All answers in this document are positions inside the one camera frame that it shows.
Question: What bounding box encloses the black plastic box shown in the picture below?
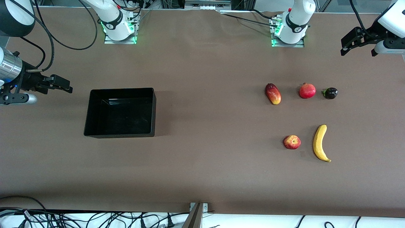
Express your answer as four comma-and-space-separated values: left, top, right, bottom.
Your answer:
84, 88, 157, 139

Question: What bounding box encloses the yellow banana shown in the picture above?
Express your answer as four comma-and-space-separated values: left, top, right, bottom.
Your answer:
313, 124, 332, 163

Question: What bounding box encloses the red apple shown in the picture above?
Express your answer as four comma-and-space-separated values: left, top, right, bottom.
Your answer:
283, 135, 301, 150

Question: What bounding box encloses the dark purple mangosteen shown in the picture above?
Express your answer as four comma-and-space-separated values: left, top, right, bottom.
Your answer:
322, 87, 338, 100

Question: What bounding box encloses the red pomegranate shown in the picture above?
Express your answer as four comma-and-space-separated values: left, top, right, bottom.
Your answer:
299, 83, 316, 99

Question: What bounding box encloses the red yellow mango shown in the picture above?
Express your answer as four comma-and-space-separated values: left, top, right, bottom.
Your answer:
265, 83, 282, 105

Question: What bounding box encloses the brown table cover sheet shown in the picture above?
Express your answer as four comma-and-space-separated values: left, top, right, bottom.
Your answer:
0, 6, 405, 219

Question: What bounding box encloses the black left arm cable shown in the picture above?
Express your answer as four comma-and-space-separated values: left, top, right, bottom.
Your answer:
349, 0, 369, 35

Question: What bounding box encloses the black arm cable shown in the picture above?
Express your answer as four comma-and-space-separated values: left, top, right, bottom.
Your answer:
19, 0, 98, 73
349, 0, 369, 35

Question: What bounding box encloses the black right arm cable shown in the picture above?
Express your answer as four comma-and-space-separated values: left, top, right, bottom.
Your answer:
19, 0, 98, 73

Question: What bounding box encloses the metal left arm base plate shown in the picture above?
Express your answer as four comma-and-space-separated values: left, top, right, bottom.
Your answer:
271, 16, 305, 48

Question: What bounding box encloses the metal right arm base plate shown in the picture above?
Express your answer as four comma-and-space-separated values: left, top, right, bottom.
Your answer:
104, 14, 138, 44

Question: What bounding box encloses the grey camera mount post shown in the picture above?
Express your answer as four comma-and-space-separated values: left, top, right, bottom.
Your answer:
182, 203, 203, 228

